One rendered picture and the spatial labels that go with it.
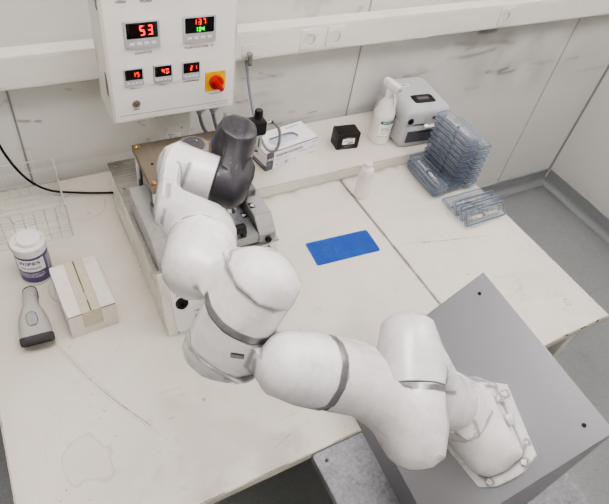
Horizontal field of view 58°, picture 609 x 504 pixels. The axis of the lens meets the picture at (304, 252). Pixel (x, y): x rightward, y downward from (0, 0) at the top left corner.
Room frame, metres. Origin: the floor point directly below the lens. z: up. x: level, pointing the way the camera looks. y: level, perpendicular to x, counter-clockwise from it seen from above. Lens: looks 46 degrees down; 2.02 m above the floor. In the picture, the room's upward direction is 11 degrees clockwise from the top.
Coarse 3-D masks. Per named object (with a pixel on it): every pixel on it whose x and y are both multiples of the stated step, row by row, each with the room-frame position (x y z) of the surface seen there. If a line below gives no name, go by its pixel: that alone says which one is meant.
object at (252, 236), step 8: (144, 184) 1.14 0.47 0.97; (240, 208) 1.11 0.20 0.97; (232, 216) 1.06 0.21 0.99; (240, 216) 1.08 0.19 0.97; (248, 224) 1.06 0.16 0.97; (248, 232) 1.03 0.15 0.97; (256, 232) 1.03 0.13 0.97; (240, 240) 1.00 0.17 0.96; (248, 240) 1.01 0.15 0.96; (256, 240) 1.03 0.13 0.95
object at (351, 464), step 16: (336, 448) 0.59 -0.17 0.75; (352, 448) 0.60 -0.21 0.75; (368, 448) 0.61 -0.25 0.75; (320, 464) 0.54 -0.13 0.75; (336, 464) 0.55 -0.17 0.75; (352, 464) 0.56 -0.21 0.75; (368, 464) 0.57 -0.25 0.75; (336, 480) 0.52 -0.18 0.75; (352, 480) 0.52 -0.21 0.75; (368, 480) 0.53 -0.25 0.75; (384, 480) 0.54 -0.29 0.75; (560, 480) 0.62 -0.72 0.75; (336, 496) 0.48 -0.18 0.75; (352, 496) 0.49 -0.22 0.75; (368, 496) 0.49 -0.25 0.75; (384, 496) 0.50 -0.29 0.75; (544, 496) 0.57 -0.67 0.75; (560, 496) 0.58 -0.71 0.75; (576, 496) 0.59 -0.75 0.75
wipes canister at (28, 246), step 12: (12, 240) 0.91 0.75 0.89; (24, 240) 0.91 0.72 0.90; (36, 240) 0.92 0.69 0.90; (12, 252) 0.88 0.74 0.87; (24, 252) 0.88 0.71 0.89; (36, 252) 0.90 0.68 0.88; (48, 252) 0.94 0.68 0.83; (24, 264) 0.88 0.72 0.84; (36, 264) 0.89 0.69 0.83; (48, 264) 0.92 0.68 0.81; (24, 276) 0.88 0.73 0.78; (36, 276) 0.88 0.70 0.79; (48, 276) 0.91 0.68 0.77
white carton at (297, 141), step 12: (276, 132) 1.65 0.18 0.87; (288, 132) 1.67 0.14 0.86; (300, 132) 1.68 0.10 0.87; (312, 132) 1.69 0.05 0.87; (276, 144) 1.59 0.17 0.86; (288, 144) 1.59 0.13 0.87; (300, 144) 1.61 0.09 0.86; (312, 144) 1.65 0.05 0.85; (264, 156) 1.52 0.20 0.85; (276, 156) 1.54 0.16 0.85; (288, 156) 1.57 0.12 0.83; (300, 156) 1.61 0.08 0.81; (264, 168) 1.51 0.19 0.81
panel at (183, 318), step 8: (168, 288) 0.86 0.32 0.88; (176, 296) 0.86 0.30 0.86; (176, 304) 0.85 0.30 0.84; (192, 304) 0.87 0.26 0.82; (200, 304) 0.88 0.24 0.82; (176, 312) 0.84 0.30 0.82; (184, 312) 0.85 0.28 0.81; (192, 312) 0.86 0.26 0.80; (176, 320) 0.83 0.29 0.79; (184, 320) 0.84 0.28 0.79; (192, 320) 0.85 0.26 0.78; (176, 328) 0.82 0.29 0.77; (184, 328) 0.83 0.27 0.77
